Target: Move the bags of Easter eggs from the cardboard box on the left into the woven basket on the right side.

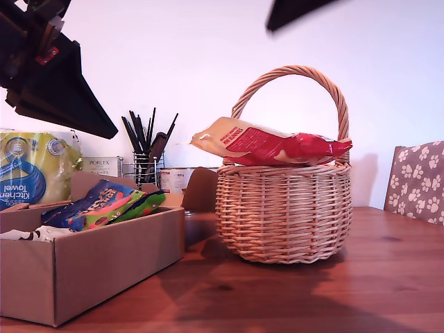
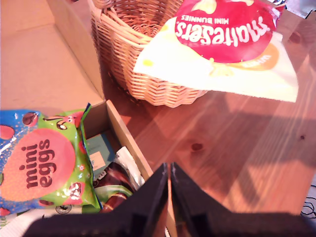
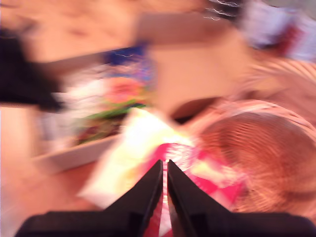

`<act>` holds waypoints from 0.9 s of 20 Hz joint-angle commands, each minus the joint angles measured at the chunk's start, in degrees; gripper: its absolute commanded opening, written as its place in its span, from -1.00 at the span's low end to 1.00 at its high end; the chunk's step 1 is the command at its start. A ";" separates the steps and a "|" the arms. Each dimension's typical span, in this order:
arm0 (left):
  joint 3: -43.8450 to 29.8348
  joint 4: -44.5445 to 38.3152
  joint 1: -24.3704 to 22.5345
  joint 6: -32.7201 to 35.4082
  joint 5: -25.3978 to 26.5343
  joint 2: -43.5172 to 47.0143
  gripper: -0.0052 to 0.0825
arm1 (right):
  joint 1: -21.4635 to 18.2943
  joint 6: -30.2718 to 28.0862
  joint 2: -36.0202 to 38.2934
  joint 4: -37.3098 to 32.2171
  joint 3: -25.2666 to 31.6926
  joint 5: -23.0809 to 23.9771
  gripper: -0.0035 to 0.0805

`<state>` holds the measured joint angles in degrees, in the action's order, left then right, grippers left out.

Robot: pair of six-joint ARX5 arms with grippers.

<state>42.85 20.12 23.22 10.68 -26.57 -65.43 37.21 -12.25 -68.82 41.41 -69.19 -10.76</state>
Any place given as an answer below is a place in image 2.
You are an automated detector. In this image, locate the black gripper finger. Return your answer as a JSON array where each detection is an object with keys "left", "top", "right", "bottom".
[
  {"left": 113, "top": 162, "right": 168, "bottom": 237},
  {"left": 171, "top": 162, "right": 230, "bottom": 237}
]

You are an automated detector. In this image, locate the white bunny chocolate bag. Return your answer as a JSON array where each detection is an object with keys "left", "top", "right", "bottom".
[{"left": 55, "top": 147, "right": 146, "bottom": 215}]

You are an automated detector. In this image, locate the blue green mini eggs bag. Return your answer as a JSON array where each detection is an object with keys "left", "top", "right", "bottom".
[{"left": 0, "top": 103, "right": 103, "bottom": 215}]

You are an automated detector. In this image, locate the red white Maltesers bunnies bag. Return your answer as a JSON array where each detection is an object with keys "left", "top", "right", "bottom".
[{"left": 133, "top": 0, "right": 299, "bottom": 103}]

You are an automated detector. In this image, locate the brown cardboard box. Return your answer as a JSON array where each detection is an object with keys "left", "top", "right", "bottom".
[{"left": 0, "top": 0, "right": 177, "bottom": 237}]

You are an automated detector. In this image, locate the teal paper card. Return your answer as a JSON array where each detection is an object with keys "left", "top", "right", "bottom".
[{"left": 86, "top": 134, "right": 116, "bottom": 173}]

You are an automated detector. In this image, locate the thin black cable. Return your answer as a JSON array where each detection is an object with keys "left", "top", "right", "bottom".
[{"left": 301, "top": 185, "right": 316, "bottom": 218}]

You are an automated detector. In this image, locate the woven wicker basket with handle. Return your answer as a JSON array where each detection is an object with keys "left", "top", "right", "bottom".
[{"left": 90, "top": 0, "right": 208, "bottom": 108}]

